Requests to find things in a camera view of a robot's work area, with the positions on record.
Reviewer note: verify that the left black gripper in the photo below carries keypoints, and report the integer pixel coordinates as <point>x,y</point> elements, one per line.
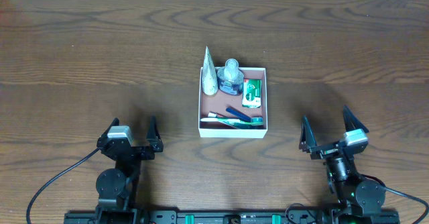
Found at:
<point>136,151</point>

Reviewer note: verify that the green white toothbrush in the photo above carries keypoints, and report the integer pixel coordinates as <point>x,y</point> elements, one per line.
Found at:
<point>256,121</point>

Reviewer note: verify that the white box with pink interior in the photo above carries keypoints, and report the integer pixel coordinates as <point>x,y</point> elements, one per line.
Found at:
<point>220,101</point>

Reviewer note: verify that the teal white toothpaste tube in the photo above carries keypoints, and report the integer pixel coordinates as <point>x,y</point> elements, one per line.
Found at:
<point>236,126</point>

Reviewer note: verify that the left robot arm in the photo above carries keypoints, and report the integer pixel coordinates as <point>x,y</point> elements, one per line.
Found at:
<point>117,187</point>

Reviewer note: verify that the blue hand sanitizer bottle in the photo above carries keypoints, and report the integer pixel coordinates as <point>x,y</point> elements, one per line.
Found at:
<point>230,78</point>

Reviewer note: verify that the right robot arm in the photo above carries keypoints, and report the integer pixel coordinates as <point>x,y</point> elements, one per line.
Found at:
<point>360,198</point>

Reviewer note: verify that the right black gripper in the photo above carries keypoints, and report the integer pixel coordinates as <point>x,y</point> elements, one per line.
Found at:
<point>328,151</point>

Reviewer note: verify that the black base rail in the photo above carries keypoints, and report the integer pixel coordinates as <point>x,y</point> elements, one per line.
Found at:
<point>295,215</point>

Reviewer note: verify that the green soap box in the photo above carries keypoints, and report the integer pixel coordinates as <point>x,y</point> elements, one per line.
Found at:
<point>252,93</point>

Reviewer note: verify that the blue disposable razor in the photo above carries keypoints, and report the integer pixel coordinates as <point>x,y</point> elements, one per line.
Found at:
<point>238,114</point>

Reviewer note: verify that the white lotion tube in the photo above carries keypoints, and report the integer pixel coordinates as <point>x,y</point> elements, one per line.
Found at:
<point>209,75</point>

